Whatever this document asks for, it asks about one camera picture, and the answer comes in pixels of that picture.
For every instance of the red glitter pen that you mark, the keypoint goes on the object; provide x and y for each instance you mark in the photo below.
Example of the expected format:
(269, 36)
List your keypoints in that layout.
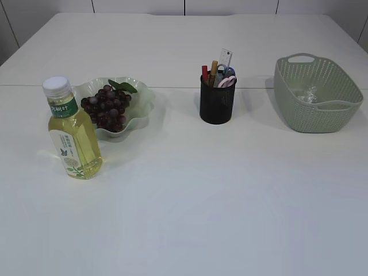
(205, 75)

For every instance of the gold glitter pen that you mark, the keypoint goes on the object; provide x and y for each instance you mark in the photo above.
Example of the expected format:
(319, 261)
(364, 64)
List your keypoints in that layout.
(213, 73)

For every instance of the pink scissors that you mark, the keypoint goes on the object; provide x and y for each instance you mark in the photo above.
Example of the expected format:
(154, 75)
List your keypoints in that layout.
(227, 82)

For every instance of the blue scissors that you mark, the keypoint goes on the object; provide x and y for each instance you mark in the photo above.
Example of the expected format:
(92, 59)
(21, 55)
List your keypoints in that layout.
(228, 71)

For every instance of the purple artificial grape bunch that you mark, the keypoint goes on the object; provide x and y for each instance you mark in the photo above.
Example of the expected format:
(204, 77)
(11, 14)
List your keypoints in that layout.
(107, 108)

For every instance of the clear plastic ruler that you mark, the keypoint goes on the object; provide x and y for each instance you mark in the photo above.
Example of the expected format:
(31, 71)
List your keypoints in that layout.
(225, 57)

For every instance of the yellow tea bottle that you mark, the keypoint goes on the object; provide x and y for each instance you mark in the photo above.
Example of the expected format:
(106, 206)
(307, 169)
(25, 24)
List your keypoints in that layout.
(71, 130)

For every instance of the clear plastic sheet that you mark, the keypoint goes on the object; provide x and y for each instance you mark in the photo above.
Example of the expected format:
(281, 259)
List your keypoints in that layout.
(307, 94)

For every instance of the silver glitter pen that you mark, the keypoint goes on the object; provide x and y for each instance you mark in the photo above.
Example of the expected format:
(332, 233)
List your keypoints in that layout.
(219, 78)

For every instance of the black mesh pen holder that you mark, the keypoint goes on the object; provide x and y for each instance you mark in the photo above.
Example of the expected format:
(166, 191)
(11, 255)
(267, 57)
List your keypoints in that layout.
(216, 104)

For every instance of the green woven plastic basket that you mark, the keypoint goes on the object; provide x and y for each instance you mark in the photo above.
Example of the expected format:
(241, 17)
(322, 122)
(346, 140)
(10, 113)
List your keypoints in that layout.
(338, 97)

